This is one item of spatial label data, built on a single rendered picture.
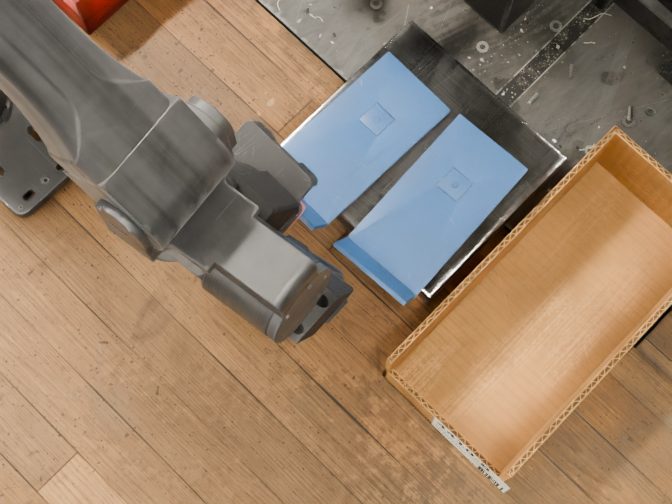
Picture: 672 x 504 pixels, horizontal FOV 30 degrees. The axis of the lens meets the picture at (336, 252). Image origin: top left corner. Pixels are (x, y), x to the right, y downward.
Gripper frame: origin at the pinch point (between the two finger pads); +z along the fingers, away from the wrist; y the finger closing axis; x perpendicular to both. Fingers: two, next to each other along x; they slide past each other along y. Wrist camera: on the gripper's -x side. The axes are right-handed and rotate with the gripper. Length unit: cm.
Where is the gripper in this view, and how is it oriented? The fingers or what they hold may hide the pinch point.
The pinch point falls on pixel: (284, 193)
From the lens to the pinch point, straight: 95.9
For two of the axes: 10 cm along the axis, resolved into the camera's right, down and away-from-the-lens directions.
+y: 6.3, -7.1, -3.1
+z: 3.3, -1.2, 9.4
